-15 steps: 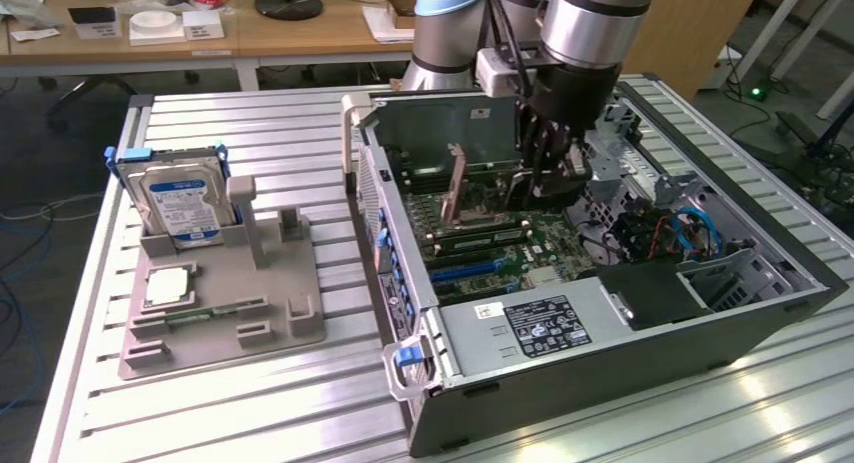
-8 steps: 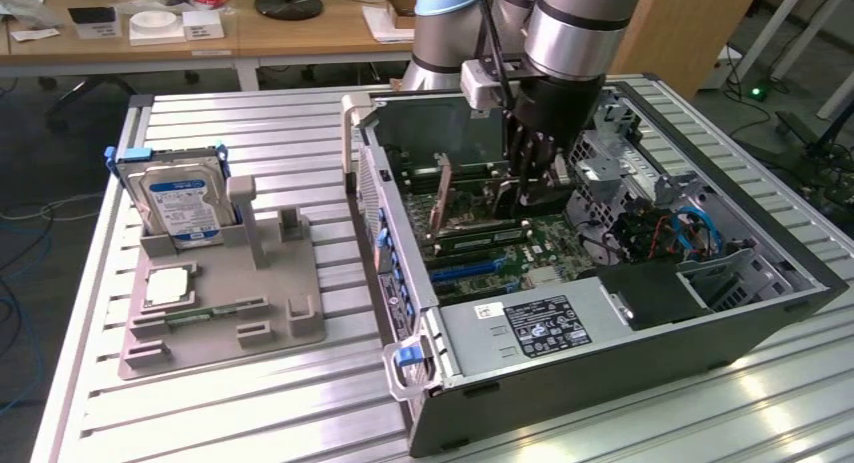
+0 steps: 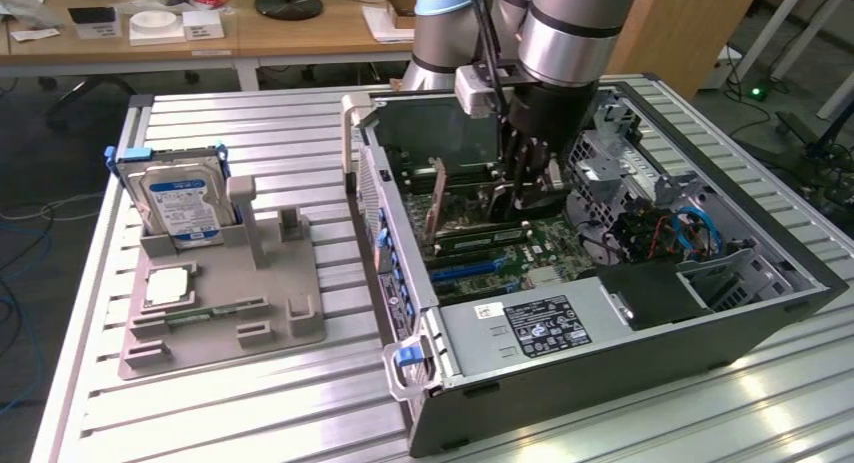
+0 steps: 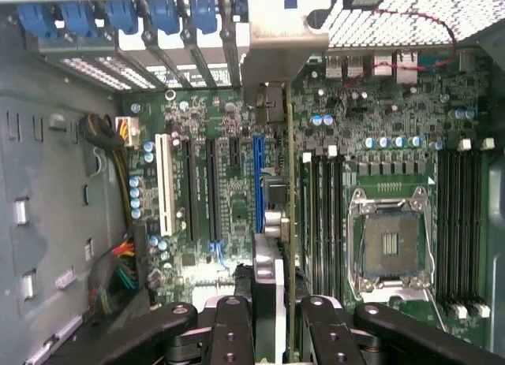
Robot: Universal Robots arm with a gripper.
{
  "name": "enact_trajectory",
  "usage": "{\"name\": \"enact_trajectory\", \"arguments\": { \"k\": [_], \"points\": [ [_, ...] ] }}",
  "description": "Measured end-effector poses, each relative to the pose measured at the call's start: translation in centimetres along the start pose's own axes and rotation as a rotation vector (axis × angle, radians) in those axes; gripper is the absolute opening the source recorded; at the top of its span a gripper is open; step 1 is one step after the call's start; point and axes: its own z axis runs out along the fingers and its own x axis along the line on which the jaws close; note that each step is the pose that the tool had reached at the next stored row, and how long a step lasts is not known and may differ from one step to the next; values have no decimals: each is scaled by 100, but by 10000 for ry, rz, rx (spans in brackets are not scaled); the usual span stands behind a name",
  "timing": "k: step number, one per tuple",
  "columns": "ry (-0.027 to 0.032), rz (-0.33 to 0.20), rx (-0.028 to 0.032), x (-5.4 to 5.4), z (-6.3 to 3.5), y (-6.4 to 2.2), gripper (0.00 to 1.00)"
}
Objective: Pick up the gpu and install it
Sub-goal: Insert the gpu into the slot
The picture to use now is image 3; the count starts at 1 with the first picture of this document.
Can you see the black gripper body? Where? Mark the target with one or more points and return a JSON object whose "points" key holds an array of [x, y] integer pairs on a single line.
{"points": [[548, 113]]}

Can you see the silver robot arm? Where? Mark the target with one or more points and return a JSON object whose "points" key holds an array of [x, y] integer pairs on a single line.
{"points": [[574, 33]]}

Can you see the metal disk bay cage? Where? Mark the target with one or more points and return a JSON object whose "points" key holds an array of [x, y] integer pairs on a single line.
{"points": [[614, 178]]}

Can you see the wooden cabinet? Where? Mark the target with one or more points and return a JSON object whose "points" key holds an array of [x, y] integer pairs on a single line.
{"points": [[681, 33]]}

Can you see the RAM stick with black chips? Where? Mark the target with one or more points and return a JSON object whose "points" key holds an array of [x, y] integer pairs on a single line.
{"points": [[481, 238]]}

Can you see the white paper stack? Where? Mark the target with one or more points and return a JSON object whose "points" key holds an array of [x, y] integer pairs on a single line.
{"points": [[388, 25]]}

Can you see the green motherboard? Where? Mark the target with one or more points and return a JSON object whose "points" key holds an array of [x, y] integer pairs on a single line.
{"points": [[508, 268]]}

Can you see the silver chipset heatsink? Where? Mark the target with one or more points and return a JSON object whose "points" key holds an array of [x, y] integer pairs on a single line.
{"points": [[544, 277]]}

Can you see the blue expansion slot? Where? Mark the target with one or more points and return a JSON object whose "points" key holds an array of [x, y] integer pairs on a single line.
{"points": [[464, 272]]}

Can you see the black floor stand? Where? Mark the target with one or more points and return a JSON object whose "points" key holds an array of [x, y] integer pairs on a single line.
{"points": [[801, 128]]}

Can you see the wooden desk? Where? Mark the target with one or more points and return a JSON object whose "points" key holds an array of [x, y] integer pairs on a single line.
{"points": [[301, 33]]}

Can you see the small metal disk bay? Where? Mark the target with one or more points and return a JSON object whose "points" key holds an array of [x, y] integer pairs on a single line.
{"points": [[734, 278]]}

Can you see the black lamp base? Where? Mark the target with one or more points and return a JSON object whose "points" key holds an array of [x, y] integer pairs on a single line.
{"points": [[287, 5]]}

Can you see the grey power supply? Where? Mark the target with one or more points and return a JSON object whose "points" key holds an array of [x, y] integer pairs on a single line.
{"points": [[468, 333]]}

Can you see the white labelled box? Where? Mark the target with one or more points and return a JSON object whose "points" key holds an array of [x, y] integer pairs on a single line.
{"points": [[203, 25]]}

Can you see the black open PC case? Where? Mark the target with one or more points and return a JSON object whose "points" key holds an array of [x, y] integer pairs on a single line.
{"points": [[601, 383]]}

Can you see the hard disk in blue caddy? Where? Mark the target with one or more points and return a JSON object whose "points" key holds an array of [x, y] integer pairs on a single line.
{"points": [[181, 203]]}

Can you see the grey parts rack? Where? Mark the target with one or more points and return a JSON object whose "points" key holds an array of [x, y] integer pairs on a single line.
{"points": [[214, 283]]}

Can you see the white box with round dish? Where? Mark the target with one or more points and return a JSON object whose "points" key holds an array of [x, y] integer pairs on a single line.
{"points": [[157, 28]]}

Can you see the green RAM stick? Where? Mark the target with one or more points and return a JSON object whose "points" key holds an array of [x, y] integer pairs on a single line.
{"points": [[214, 313]]}

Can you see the silver CPU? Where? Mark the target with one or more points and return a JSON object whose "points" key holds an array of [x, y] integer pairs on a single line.
{"points": [[167, 287]]}

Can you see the black office chair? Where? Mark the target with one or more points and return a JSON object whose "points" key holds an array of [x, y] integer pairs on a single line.
{"points": [[101, 90]]}

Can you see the white box with black lid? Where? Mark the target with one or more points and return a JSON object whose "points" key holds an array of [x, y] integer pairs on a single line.
{"points": [[94, 23]]}

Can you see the white paper slip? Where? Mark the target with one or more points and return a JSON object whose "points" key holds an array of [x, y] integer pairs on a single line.
{"points": [[34, 34]]}

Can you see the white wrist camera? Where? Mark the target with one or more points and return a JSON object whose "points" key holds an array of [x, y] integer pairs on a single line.
{"points": [[474, 90]]}

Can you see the white desk frame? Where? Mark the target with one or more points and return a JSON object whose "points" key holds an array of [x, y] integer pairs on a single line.
{"points": [[780, 68]]}

